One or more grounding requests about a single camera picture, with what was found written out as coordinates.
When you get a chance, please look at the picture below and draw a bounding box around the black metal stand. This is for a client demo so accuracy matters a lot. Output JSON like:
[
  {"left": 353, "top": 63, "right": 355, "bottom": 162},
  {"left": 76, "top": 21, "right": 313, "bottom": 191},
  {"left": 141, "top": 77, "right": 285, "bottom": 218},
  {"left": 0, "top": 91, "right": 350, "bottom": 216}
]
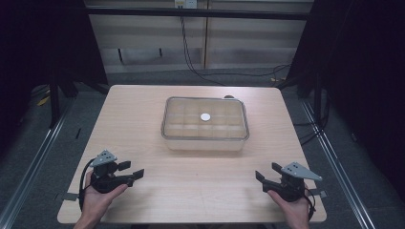
[{"left": 47, "top": 72, "right": 63, "bottom": 129}]

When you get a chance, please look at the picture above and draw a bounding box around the dark curtain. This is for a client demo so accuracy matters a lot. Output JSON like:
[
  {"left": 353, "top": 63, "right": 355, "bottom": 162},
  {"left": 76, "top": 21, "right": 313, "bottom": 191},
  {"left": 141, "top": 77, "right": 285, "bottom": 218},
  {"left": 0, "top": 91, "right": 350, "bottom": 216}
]
[
  {"left": 0, "top": 0, "right": 109, "bottom": 154},
  {"left": 280, "top": 0, "right": 405, "bottom": 204}
]

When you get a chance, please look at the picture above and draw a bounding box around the grey tab at table edge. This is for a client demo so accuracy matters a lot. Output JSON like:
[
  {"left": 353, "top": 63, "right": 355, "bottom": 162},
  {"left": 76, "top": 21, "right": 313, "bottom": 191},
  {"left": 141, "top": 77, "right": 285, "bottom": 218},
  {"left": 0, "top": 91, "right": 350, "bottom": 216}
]
[
  {"left": 61, "top": 192, "right": 80, "bottom": 202},
  {"left": 308, "top": 188, "right": 329, "bottom": 199}
]

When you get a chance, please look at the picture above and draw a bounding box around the long black floor cable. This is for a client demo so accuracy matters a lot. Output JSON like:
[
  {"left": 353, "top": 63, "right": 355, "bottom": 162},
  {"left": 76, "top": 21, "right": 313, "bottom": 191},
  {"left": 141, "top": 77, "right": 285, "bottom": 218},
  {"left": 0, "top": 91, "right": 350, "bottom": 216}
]
[{"left": 179, "top": 15, "right": 292, "bottom": 88}]

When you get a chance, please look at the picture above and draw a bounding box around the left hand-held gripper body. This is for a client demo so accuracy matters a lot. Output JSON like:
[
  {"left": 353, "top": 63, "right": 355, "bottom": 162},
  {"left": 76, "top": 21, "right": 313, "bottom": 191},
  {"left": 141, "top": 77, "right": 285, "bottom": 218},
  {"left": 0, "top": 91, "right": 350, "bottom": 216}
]
[{"left": 89, "top": 149, "right": 135, "bottom": 195}]

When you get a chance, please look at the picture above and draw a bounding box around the black horizontal frame bar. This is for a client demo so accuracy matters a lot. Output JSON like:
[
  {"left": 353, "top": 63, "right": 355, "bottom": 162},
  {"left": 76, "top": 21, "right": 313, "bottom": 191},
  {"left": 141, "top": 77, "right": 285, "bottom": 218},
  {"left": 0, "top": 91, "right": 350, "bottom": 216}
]
[{"left": 84, "top": 7, "right": 310, "bottom": 22}]

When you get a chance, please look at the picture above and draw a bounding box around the translucent plastic storage box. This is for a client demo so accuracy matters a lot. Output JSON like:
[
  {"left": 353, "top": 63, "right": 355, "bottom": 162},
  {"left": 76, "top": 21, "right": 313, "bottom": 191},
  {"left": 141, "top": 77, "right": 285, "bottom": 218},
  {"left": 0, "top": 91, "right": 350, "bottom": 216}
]
[{"left": 162, "top": 135, "right": 248, "bottom": 153}]

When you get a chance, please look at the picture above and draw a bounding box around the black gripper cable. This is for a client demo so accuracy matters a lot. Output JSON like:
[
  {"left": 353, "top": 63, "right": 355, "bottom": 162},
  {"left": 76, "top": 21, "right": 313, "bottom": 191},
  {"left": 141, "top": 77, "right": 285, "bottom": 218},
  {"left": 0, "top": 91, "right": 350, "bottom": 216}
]
[
  {"left": 77, "top": 157, "right": 96, "bottom": 212},
  {"left": 304, "top": 190, "right": 317, "bottom": 221}
]

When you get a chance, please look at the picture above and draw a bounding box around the white wall power outlet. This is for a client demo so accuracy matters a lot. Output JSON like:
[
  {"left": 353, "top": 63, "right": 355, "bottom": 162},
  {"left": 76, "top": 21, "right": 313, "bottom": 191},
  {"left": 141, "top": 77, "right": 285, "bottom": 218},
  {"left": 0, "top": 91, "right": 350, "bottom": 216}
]
[{"left": 173, "top": 0, "right": 199, "bottom": 10}]

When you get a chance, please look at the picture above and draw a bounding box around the yellow object on floor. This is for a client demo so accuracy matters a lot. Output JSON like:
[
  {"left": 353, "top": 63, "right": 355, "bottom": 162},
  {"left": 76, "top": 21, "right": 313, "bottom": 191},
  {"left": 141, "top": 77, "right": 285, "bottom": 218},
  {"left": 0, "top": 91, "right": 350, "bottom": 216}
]
[{"left": 36, "top": 95, "right": 52, "bottom": 107}]

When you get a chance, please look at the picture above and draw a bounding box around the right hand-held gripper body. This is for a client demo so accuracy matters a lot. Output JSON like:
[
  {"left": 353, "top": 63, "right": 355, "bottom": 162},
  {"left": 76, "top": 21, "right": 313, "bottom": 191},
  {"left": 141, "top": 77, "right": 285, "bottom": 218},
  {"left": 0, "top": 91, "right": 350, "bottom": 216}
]
[{"left": 262, "top": 161, "right": 324, "bottom": 203}]

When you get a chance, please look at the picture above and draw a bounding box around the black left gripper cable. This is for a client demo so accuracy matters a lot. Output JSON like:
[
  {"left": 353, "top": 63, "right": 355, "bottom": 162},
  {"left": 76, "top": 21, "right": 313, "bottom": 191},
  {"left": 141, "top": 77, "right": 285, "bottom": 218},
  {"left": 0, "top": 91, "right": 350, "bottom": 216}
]
[{"left": 77, "top": 157, "right": 96, "bottom": 212}]

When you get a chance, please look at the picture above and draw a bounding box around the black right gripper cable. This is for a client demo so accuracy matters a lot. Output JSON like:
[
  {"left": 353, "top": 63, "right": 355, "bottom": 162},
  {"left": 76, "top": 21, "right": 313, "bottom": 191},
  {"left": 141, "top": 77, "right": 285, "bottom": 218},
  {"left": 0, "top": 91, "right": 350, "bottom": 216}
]
[{"left": 304, "top": 190, "right": 317, "bottom": 221}]

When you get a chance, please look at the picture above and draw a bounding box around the clear lid with white knob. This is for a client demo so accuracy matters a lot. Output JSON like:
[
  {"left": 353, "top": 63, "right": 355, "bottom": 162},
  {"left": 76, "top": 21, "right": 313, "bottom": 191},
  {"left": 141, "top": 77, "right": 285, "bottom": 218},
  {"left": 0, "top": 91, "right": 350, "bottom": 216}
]
[{"left": 160, "top": 95, "right": 250, "bottom": 142}]

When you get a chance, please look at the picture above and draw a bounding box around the person's left hand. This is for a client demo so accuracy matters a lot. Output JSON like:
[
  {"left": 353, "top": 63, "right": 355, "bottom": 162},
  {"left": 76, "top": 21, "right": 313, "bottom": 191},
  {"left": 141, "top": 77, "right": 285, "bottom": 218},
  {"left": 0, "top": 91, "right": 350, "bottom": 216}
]
[{"left": 80, "top": 171, "right": 129, "bottom": 223}]

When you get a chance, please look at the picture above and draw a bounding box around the metal floor rail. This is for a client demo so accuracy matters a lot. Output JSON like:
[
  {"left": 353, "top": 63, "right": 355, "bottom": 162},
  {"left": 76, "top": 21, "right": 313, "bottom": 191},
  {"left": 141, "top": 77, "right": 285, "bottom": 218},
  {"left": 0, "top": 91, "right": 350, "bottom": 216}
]
[
  {"left": 0, "top": 97, "right": 78, "bottom": 229},
  {"left": 300, "top": 98, "right": 378, "bottom": 229}
]

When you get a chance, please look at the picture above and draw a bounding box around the person's right hand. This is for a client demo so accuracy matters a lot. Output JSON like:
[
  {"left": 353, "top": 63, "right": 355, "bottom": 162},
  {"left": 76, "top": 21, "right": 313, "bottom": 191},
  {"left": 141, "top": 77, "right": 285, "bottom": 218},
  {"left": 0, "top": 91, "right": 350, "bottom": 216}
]
[{"left": 266, "top": 189, "right": 311, "bottom": 224}]

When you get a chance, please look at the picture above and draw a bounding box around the bundle of black cables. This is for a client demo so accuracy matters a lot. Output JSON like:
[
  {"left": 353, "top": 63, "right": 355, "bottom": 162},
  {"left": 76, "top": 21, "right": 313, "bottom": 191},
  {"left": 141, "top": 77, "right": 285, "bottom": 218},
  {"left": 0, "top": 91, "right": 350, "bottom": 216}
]
[{"left": 291, "top": 91, "right": 330, "bottom": 148}]

